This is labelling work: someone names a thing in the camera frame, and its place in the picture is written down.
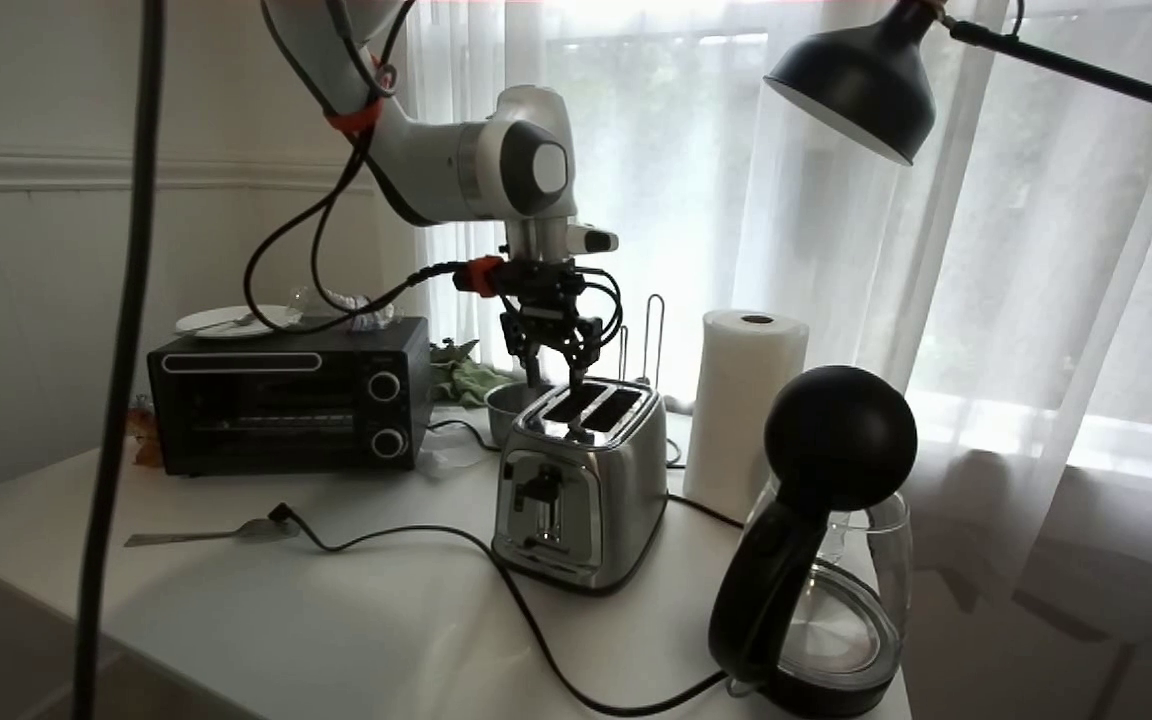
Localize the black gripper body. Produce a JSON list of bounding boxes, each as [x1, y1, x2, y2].
[[501, 255, 600, 335]]

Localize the silver two-slot toaster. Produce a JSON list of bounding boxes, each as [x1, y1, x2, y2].
[[487, 374, 671, 596]]

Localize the white paper towel roll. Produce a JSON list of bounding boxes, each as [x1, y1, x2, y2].
[[682, 306, 810, 526]]

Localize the black toaster oven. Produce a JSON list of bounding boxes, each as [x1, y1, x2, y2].
[[143, 310, 435, 479]]

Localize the green crumpled bag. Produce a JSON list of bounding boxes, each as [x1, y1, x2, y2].
[[429, 335, 512, 412]]

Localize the white crumpled napkin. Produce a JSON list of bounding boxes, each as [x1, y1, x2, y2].
[[416, 434, 471, 489]]

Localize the clear drinking glass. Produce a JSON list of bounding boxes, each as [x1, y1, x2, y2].
[[292, 285, 374, 333]]

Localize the white plate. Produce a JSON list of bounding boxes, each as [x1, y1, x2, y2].
[[173, 299, 307, 342]]

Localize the metal spoon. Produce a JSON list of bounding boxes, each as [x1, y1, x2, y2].
[[122, 513, 287, 552]]

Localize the black desk lamp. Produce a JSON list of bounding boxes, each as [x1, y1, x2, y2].
[[762, 0, 1152, 166]]

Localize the orange chip bag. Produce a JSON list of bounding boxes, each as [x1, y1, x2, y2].
[[122, 402, 166, 472]]

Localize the black vertical pole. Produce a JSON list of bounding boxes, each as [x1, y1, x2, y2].
[[67, 0, 166, 720]]

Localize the white sheer curtain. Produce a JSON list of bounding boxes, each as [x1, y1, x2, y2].
[[390, 0, 1152, 720]]

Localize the chrome wire paper towel holder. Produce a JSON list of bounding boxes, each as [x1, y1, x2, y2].
[[636, 290, 671, 396]]

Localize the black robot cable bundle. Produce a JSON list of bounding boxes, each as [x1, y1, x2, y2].
[[240, 0, 512, 342]]

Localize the black toaster power cord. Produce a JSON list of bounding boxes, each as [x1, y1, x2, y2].
[[262, 490, 747, 720]]

